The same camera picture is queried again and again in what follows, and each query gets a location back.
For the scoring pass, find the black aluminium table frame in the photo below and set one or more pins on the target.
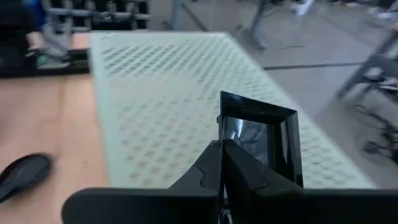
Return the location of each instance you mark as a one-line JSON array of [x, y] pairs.
[[79, 63]]

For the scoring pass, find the black square mini plate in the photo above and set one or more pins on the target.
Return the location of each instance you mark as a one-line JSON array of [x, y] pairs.
[[248, 133]]

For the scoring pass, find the grey table leg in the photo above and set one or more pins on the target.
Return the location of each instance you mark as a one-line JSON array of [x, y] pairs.
[[176, 14], [257, 28]]

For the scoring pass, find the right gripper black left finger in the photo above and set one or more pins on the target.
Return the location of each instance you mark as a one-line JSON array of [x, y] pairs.
[[140, 207]]

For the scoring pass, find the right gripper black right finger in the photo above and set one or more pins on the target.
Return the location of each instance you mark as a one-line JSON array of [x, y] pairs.
[[311, 208]]

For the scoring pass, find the dark metal rack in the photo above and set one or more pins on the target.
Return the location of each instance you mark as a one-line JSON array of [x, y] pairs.
[[102, 25]]

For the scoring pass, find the grey metal table frame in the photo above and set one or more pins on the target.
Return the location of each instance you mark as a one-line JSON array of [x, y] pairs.
[[382, 63]]

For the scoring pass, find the pale green perforated shelf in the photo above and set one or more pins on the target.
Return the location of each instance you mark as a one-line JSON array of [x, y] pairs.
[[155, 109]]

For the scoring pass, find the black teardrop mini plate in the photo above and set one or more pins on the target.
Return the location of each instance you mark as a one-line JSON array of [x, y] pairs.
[[25, 174]]

